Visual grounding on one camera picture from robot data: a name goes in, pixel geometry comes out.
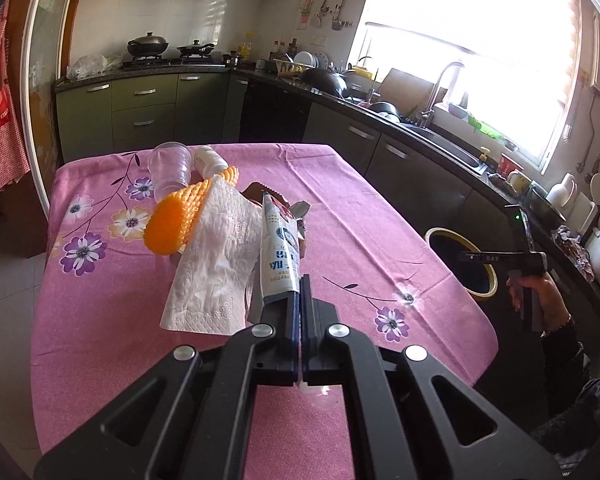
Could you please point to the brown wrapper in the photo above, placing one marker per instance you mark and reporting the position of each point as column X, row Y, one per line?
column 254, row 194

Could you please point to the gas stove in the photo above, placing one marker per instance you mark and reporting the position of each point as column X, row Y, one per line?
column 175, row 62

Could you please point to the pink floral tablecloth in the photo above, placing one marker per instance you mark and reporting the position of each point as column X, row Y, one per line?
column 380, row 240

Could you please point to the white paper towel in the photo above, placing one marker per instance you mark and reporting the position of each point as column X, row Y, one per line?
column 215, row 260

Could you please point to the person's right hand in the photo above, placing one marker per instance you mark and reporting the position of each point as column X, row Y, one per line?
column 552, row 300

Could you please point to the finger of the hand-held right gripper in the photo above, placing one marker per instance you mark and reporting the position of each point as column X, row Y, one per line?
column 482, row 258

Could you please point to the white plastic bottle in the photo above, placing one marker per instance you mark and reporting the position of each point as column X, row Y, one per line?
column 210, row 160

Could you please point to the row of condiment bottles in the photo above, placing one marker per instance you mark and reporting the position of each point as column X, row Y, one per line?
column 280, row 50

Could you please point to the black frying pan with lid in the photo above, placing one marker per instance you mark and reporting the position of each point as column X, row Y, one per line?
column 195, row 49

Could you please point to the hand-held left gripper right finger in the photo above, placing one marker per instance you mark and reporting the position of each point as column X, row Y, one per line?
column 307, row 320

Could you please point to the black built-in appliance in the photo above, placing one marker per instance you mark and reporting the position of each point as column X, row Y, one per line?
column 272, row 112

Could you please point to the kitchen sink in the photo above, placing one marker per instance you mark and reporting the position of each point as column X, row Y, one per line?
column 445, row 142

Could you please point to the white blue snack wrapper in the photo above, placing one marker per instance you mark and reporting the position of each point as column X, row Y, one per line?
column 280, row 255

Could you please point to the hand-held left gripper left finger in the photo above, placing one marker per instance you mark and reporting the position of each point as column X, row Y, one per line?
column 280, row 345

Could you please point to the person's right forearm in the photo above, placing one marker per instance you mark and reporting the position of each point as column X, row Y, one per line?
column 565, row 355

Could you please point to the kitchen window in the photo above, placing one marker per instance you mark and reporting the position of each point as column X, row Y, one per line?
column 470, row 35

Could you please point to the red cup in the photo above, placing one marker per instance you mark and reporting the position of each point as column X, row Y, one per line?
column 509, row 165

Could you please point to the steel faucet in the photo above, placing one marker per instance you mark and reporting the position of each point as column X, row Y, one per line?
column 432, row 95

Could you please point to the black wok with lid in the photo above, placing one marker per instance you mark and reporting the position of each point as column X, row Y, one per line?
column 147, row 44

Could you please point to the clear plastic cup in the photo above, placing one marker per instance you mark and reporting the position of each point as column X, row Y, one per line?
column 170, row 170

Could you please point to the white plastic bag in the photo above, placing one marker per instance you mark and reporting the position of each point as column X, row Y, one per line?
column 90, row 66

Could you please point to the dish rack with plates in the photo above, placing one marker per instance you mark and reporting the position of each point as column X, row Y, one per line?
column 302, row 62

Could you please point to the red checked apron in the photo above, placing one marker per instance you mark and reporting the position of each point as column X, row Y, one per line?
column 2, row 125

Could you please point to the large black wok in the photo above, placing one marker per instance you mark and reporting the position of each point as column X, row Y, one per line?
column 325, row 82

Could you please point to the wooden cutting board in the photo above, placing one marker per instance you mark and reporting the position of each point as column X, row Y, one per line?
column 405, row 85

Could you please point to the green base cabinets with drawers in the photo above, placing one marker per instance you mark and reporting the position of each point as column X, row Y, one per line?
column 140, row 110

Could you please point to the black bin with yellow rim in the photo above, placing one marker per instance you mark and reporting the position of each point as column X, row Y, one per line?
column 455, row 282

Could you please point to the orange foam fruit net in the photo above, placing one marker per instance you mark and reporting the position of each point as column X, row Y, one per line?
column 172, row 220

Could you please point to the glass sliding door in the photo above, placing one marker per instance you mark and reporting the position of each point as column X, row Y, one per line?
column 42, row 85

